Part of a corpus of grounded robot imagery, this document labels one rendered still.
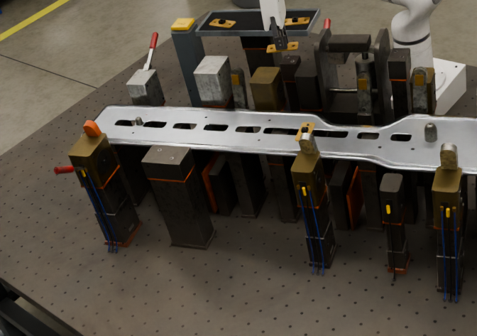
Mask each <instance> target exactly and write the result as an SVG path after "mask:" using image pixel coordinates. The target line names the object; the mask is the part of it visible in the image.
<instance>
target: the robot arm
mask: <svg viewBox="0 0 477 336"><path fill-rule="evenodd" d="M382 1H386V2H388V3H392V4H397V5H400V6H405V7H407V8H408V10H405V11H401V12H400V13H397V14H396V15H395V16H394V17H393V19H392V23H391V31H392V37H393V46H394V48H410V56H411V70H410V77H411V75H412V71H413V69H414V68H416V67H433V68H434V69H435V72H436V75H435V84H436V91H438V90H439V89H440V88H441V87H442V86H443V85H444V83H445V81H446V73H445V71H444V70H443V68H442V67H440V66H439V65H437V64H435V63H434V61H433V54H432V40H431V33H430V26H429V19H430V16H431V14H432V12H433V10H435V8H436V7H437V6H438V5H439V4H440V2H441V1H442V0H382ZM260 5H261V14H262V18H263V25H264V29H265V31H269V28H270V27H271V30H272V33H273V40H274V43H275V49H276V50H283V49H287V44H288V43H289V40H288V37H287V31H286V30H285V15H286V9H285V1H284V0H260Z"/></svg>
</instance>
